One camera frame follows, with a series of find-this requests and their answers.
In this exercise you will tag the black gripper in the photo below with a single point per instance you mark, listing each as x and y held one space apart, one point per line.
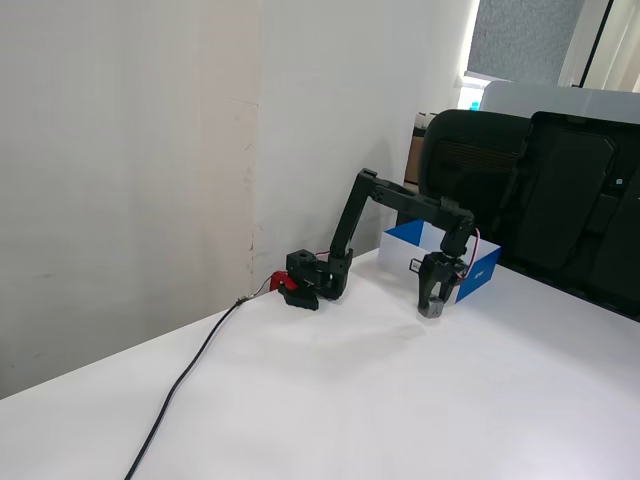
436 266

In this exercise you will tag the gray block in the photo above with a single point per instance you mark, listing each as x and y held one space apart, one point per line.
434 310

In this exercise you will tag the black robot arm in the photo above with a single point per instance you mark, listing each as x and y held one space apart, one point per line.
400 200

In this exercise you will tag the blue and white cardboard box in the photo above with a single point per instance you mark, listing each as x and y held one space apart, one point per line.
480 272

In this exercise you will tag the brown cardboard box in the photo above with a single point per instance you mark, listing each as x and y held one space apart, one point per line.
414 157

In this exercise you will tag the black office chair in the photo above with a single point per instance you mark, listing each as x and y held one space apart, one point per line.
465 150

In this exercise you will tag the red table clamp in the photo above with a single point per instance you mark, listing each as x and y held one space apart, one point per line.
277 280

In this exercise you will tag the white panel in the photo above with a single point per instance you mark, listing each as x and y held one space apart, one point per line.
550 100

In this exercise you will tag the gray window blind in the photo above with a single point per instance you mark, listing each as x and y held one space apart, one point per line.
520 35

